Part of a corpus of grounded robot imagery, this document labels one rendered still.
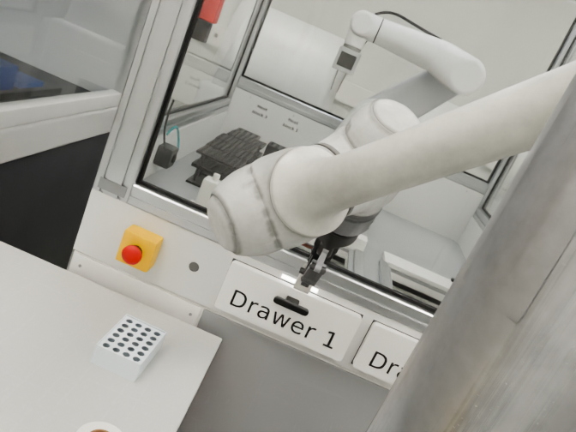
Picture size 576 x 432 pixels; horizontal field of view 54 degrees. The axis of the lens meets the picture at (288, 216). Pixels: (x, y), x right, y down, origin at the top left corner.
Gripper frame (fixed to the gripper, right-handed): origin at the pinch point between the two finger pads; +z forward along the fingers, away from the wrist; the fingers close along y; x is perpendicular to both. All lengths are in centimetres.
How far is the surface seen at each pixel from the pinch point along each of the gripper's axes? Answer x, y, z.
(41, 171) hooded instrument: 82, 36, 60
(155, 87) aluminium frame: 41.1, 22.1, -6.9
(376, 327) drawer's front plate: -17.8, 4.9, 13.5
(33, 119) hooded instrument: 80, 34, 35
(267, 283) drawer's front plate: 6.1, 4.5, 14.2
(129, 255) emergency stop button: 33.0, -2.3, 14.2
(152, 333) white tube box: 21.9, -14.5, 15.7
